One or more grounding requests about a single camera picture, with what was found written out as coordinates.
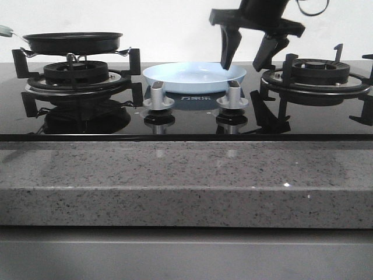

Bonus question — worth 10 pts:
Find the silver stove knob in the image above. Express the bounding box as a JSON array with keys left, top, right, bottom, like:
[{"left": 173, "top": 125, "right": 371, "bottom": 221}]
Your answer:
[
  {"left": 143, "top": 81, "right": 174, "bottom": 111},
  {"left": 216, "top": 80, "right": 248, "bottom": 110}
]

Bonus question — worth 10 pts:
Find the left black pan support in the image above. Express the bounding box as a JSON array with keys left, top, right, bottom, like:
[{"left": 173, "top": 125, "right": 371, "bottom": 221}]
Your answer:
[{"left": 12, "top": 48, "right": 141, "bottom": 99}]

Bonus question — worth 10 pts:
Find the black pan support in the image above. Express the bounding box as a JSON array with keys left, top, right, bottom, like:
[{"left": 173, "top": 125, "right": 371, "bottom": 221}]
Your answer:
[
  {"left": 12, "top": 48, "right": 141, "bottom": 99},
  {"left": 259, "top": 44, "right": 372, "bottom": 100}
]

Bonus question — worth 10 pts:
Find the light blue plate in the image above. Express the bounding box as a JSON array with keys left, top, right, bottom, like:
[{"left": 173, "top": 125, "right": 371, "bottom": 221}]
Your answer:
[{"left": 143, "top": 62, "right": 247, "bottom": 95}]

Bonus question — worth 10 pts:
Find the black frying pan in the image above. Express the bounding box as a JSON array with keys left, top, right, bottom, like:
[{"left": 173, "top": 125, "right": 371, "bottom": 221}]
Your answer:
[{"left": 0, "top": 24, "right": 124, "bottom": 56}]

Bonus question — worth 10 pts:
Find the left silver stove knob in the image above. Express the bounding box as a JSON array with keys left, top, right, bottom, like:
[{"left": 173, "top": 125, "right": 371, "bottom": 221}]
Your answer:
[{"left": 143, "top": 81, "right": 174, "bottom": 111}]

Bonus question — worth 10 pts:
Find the right silver stove knob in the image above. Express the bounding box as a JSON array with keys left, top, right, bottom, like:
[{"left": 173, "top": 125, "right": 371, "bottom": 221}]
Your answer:
[{"left": 216, "top": 80, "right": 248, "bottom": 110}]

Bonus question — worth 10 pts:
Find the grey cabinet front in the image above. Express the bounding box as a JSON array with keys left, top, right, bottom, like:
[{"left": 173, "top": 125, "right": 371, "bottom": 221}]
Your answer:
[{"left": 1, "top": 227, "right": 372, "bottom": 279}]

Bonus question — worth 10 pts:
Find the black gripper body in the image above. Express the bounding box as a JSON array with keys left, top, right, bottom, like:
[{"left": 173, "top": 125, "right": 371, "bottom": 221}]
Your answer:
[{"left": 209, "top": 0, "right": 305, "bottom": 37}]

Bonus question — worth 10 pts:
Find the right black gas burner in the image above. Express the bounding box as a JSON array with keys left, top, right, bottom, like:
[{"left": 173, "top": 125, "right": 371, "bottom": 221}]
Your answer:
[{"left": 291, "top": 58, "right": 350, "bottom": 85}]

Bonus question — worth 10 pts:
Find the black cable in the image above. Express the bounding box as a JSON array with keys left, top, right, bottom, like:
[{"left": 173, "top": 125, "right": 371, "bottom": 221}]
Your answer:
[{"left": 295, "top": 0, "right": 330, "bottom": 17}]

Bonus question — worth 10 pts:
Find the black glass gas cooktop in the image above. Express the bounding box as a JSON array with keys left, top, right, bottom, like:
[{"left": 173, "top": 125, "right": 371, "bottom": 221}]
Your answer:
[{"left": 1, "top": 63, "right": 372, "bottom": 142}]

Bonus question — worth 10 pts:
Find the right black pan support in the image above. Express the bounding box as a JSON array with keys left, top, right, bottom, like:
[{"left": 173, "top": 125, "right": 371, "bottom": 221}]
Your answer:
[{"left": 259, "top": 44, "right": 372, "bottom": 100}]

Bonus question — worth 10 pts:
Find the black gas burner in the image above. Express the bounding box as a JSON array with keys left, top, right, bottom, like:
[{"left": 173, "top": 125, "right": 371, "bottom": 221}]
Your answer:
[
  {"left": 43, "top": 61, "right": 109, "bottom": 86},
  {"left": 291, "top": 58, "right": 350, "bottom": 85}
]

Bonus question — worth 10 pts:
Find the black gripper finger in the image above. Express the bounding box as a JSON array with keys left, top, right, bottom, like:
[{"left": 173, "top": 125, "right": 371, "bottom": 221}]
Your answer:
[
  {"left": 252, "top": 33, "right": 289, "bottom": 72},
  {"left": 220, "top": 25, "right": 242, "bottom": 70}
]

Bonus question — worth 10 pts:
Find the left black gas burner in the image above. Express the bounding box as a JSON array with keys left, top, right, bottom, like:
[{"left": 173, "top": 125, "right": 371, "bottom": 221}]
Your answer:
[{"left": 43, "top": 61, "right": 109, "bottom": 86}]

